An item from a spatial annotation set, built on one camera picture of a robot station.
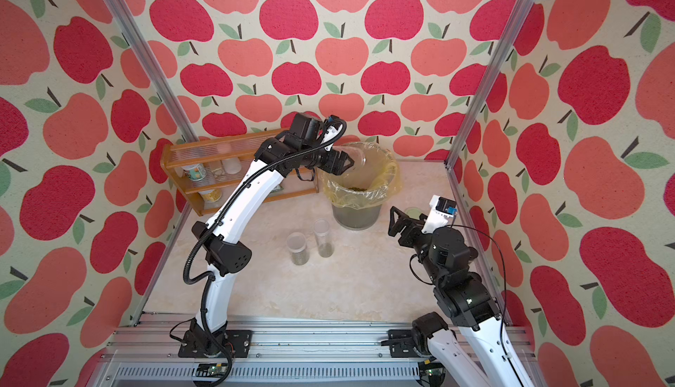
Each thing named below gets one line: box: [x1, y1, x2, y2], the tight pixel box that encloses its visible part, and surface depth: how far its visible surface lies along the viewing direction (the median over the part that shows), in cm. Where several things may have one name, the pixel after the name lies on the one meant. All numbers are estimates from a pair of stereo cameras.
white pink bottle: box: [221, 157, 242, 176], surface depth 98 cm
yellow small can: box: [198, 189, 223, 203], surface depth 106 cm
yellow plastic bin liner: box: [317, 141, 403, 210], surface depth 81 cm
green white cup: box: [181, 163, 207, 182], surface depth 95 cm
